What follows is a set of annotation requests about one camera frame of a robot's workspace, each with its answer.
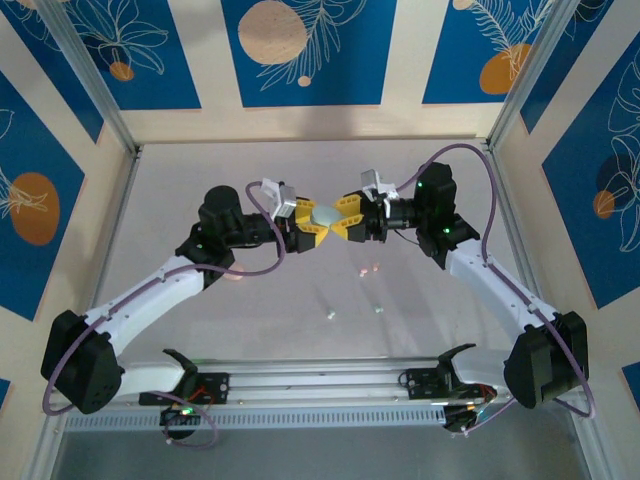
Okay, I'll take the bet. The aluminium table side rail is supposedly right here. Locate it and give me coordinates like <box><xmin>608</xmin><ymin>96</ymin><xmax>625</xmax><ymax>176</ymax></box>
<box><xmin>482</xmin><ymin>142</ymin><xmax>560</xmax><ymax>360</ymax></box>
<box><xmin>72</xmin><ymin>147</ymin><xmax>144</xmax><ymax>371</ymax></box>

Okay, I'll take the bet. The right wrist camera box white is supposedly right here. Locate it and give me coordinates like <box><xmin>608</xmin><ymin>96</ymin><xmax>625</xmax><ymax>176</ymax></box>
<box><xmin>359</xmin><ymin>168</ymin><xmax>396</xmax><ymax>201</ymax></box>

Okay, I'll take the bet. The grey slotted cable duct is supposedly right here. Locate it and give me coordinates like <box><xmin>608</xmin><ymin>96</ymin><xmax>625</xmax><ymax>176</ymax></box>
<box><xmin>62</xmin><ymin>403</ymin><xmax>449</xmax><ymax>432</ymax></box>

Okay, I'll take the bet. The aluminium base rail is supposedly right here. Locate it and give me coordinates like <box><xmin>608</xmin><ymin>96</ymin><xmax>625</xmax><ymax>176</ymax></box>
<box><xmin>42</xmin><ymin>355</ymin><xmax>591</xmax><ymax>415</ymax></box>

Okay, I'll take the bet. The pale mint earbud charging case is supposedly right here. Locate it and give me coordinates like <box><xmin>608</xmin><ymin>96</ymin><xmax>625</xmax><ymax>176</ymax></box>
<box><xmin>310</xmin><ymin>204</ymin><xmax>342</xmax><ymax>227</ymax></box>

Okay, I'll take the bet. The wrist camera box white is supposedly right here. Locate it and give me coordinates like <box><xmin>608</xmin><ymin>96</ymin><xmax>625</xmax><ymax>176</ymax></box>
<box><xmin>359</xmin><ymin>168</ymin><xmax>396</xmax><ymax>201</ymax></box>
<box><xmin>259</xmin><ymin>177</ymin><xmax>301</xmax><ymax>220</ymax></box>

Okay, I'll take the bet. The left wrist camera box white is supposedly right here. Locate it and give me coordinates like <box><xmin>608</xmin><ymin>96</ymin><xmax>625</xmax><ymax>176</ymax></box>
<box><xmin>259</xmin><ymin>177</ymin><xmax>301</xmax><ymax>220</ymax></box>

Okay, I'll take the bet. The aluminium frame post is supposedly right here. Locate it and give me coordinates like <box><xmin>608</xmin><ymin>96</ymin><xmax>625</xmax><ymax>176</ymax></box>
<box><xmin>35</xmin><ymin>0</ymin><xmax>141</xmax><ymax>157</ymax></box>
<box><xmin>485</xmin><ymin>0</ymin><xmax>616</xmax><ymax>151</ymax></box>

